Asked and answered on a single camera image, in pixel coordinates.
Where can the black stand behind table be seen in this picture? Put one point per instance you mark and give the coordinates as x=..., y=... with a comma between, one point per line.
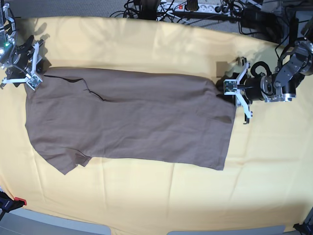
x=148, y=9

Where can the brown T-shirt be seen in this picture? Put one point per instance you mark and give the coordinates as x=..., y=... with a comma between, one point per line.
x=77, y=114

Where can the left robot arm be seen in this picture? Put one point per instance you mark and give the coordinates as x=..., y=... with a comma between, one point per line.
x=293, y=65

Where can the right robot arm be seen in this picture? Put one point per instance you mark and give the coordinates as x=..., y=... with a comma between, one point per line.
x=8, y=35

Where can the black post right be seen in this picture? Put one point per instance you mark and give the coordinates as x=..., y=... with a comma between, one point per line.
x=293, y=29

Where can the black clamp right corner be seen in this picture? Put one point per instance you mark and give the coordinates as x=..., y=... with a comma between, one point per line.
x=306, y=228

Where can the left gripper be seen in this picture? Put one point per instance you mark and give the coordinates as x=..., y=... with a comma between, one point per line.
x=258, y=88

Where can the black power adapter box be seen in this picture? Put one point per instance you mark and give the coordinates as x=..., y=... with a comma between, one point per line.
x=262, y=23

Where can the black red clamp left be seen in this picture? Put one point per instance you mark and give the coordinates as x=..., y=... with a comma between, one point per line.
x=7, y=204

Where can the white power strip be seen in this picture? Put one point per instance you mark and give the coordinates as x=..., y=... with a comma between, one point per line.
x=194, y=7

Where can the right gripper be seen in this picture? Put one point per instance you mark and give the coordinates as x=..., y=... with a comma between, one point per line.
x=20, y=60

